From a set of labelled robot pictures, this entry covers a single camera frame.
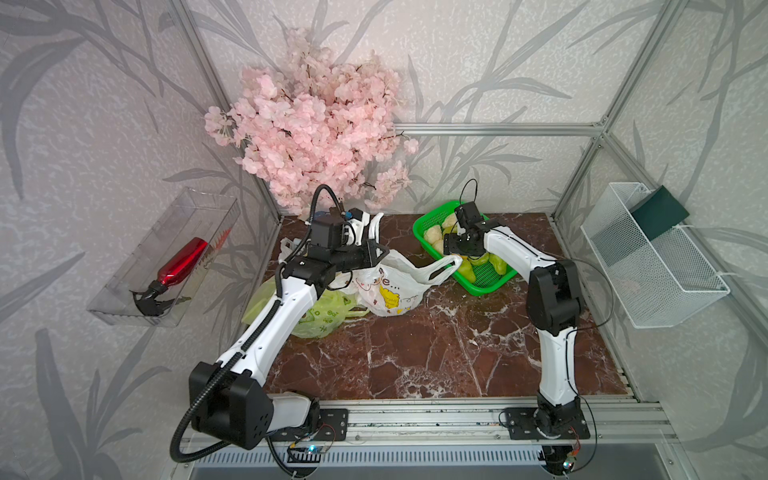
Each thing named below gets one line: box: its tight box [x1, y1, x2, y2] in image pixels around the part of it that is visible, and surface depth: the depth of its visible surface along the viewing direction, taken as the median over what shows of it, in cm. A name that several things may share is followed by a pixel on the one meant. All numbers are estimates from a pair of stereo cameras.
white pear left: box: [424, 225, 443, 243], surface depth 110 cm
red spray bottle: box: [130, 237, 208, 317], surface depth 63 cm
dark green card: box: [629, 185, 690, 241], surface depth 72 cm
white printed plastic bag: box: [327, 250, 463, 317], surface depth 86 cm
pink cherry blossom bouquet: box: [204, 30, 418, 216], surface depth 75 cm
